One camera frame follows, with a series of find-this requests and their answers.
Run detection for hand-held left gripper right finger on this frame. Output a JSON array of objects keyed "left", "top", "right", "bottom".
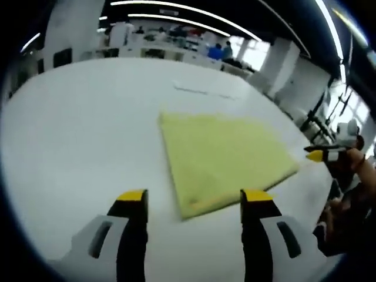
[{"left": 239, "top": 188, "right": 327, "bottom": 282}]

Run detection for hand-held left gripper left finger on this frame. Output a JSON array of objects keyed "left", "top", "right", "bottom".
[{"left": 63, "top": 189, "right": 149, "bottom": 282}]

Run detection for yellow black blue garment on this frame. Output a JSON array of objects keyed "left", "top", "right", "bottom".
[{"left": 158, "top": 110, "right": 300, "bottom": 221}]

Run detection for white template strip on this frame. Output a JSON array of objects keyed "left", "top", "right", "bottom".
[{"left": 173, "top": 80, "right": 239, "bottom": 100}]

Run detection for person's right hand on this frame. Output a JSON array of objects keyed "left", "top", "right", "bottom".
[{"left": 347, "top": 135, "right": 365, "bottom": 166}]

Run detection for black equipment stand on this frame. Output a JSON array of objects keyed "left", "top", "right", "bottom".
[{"left": 299, "top": 82, "right": 358, "bottom": 145}]

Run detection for person's dark clothed legs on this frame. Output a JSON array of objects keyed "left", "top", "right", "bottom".
[{"left": 313, "top": 164, "right": 376, "bottom": 256}]

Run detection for straight ceiling light strip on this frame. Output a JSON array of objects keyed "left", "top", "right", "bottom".
[{"left": 315, "top": 0, "right": 347, "bottom": 83}]

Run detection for white counter row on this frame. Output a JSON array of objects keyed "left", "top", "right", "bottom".
[{"left": 117, "top": 43, "right": 250, "bottom": 74}]

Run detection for black office chair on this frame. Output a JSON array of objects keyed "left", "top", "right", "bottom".
[{"left": 52, "top": 48, "right": 73, "bottom": 68}]

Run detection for long curved ceiling light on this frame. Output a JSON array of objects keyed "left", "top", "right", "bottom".
[{"left": 110, "top": 0, "right": 262, "bottom": 42}]

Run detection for small ceiling light strip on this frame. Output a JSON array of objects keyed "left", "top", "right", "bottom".
[{"left": 19, "top": 32, "right": 41, "bottom": 53}]

